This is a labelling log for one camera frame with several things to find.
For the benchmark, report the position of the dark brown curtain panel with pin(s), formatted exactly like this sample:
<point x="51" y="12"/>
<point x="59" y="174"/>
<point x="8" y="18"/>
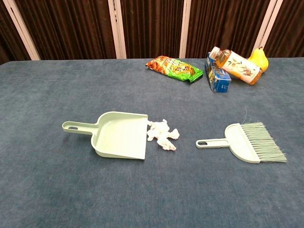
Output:
<point x="225" y="23"/>
<point x="7" y="35"/>
<point x="71" y="28"/>
<point x="289" y="28"/>
<point x="152" y="28"/>

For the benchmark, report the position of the white tissue paper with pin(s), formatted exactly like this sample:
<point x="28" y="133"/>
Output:
<point x="159" y="133"/>

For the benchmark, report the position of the blue drink carton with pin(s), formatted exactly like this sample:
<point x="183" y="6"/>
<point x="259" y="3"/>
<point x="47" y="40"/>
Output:
<point x="218" y="78"/>

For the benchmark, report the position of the light green hand broom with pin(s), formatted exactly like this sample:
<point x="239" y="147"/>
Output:
<point x="237" y="142"/>

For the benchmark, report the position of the light green plastic dustpan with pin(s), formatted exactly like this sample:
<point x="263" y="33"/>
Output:
<point x="118" y="135"/>

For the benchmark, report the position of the white screen frame post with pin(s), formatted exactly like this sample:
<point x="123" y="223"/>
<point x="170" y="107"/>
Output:
<point x="267" y="23"/>
<point x="187" y="28"/>
<point x="117" y="28"/>
<point x="21" y="28"/>

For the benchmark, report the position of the yellow pear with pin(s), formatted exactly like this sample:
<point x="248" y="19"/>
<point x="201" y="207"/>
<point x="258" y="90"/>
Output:
<point x="259" y="59"/>

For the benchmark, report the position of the blue carpet table cover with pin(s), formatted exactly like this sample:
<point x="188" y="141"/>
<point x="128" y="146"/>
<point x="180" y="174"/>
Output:
<point x="71" y="190"/>

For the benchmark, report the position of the green orange snack bag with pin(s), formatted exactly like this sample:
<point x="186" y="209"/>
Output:
<point x="173" y="69"/>

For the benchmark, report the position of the amber tea bottle white label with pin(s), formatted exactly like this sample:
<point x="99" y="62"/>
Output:
<point x="240" y="66"/>

